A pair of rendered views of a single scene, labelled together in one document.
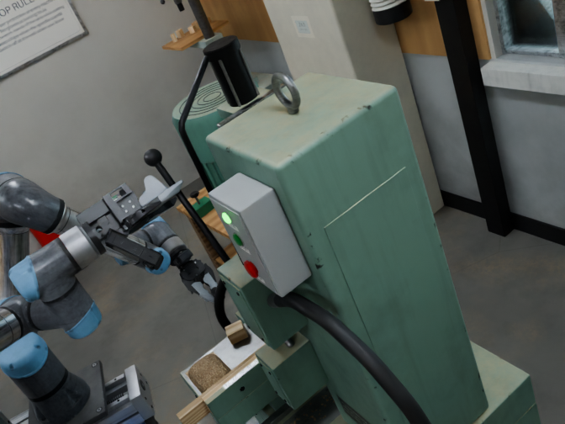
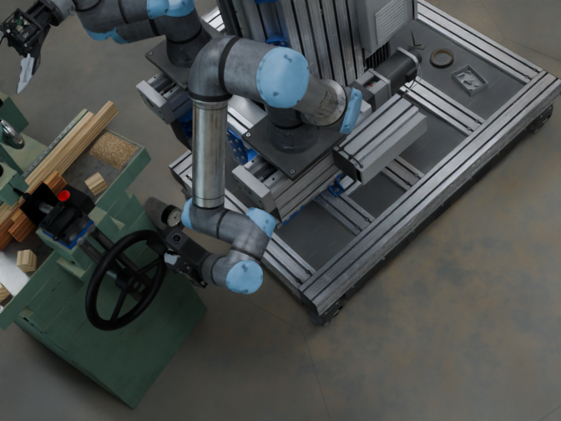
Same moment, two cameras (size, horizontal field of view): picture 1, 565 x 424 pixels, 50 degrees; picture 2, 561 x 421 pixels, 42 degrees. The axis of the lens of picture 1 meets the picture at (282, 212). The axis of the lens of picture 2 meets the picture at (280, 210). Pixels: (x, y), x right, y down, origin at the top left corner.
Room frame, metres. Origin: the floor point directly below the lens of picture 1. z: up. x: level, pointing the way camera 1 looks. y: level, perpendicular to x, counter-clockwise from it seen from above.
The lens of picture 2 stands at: (2.52, 0.26, 2.43)
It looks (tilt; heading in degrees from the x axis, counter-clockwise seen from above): 56 degrees down; 162
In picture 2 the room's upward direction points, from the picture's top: 19 degrees counter-clockwise
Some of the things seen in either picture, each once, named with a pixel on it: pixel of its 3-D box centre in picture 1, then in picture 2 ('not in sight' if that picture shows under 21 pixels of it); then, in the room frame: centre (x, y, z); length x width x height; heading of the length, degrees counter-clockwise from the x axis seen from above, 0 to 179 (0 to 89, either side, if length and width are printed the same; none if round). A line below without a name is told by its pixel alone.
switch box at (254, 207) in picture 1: (260, 234); not in sight; (0.75, 0.04, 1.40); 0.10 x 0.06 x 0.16; 22
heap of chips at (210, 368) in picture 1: (208, 371); (110, 147); (1.09, 0.31, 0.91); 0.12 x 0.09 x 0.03; 22
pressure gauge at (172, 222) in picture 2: not in sight; (171, 216); (1.20, 0.35, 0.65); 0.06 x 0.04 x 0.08; 112
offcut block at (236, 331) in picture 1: (236, 331); (96, 184); (1.17, 0.22, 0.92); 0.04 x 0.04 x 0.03; 3
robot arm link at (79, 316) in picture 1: (66, 309); (101, 13); (1.02, 0.46, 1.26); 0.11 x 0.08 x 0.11; 64
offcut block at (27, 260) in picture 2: not in sight; (27, 261); (1.27, -0.03, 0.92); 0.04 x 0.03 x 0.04; 152
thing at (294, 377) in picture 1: (291, 368); (0, 116); (0.87, 0.11, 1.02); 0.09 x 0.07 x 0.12; 112
